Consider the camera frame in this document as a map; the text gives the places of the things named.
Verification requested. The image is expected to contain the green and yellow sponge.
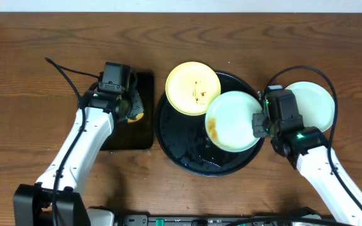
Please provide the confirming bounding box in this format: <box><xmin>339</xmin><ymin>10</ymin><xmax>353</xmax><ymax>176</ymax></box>
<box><xmin>127</xmin><ymin>112</ymin><xmax>144</xmax><ymax>123</ymax></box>

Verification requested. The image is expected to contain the light blue plate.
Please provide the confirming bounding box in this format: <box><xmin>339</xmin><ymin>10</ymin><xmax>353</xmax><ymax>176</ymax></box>
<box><xmin>287</xmin><ymin>82</ymin><xmax>335</xmax><ymax>132</ymax></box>
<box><xmin>205</xmin><ymin>91</ymin><xmax>262</xmax><ymax>153</ymax></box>

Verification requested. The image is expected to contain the light blue plate front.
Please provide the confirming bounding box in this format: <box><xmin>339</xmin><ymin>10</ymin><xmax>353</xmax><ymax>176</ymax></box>
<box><xmin>205</xmin><ymin>91</ymin><xmax>262</xmax><ymax>153</ymax></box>

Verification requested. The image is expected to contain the yellow plate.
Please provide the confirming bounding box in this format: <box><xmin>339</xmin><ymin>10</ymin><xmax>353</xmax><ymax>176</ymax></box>
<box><xmin>165</xmin><ymin>62</ymin><xmax>221</xmax><ymax>116</ymax></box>

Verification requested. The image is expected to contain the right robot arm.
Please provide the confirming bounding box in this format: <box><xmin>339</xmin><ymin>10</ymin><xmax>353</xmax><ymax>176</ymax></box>
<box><xmin>253</xmin><ymin>86</ymin><xmax>362</xmax><ymax>225</ymax></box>

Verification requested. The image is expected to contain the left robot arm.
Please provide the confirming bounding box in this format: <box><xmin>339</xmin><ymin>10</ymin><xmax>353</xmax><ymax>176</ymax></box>
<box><xmin>13</xmin><ymin>82</ymin><xmax>143</xmax><ymax>225</ymax></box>

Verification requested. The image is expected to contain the black rectangular tray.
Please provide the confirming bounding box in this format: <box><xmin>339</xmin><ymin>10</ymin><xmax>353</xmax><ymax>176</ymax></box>
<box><xmin>101</xmin><ymin>72</ymin><xmax>155</xmax><ymax>151</ymax></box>

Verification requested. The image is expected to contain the black round tray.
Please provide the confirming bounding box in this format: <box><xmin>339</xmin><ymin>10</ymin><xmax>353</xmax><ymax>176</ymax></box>
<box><xmin>155</xmin><ymin>72</ymin><xmax>264</xmax><ymax>176</ymax></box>

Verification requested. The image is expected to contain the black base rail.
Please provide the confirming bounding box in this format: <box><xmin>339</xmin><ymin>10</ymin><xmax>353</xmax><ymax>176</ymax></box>
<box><xmin>86</xmin><ymin>207</ymin><xmax>326</xmax><ymax>226</ymax></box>

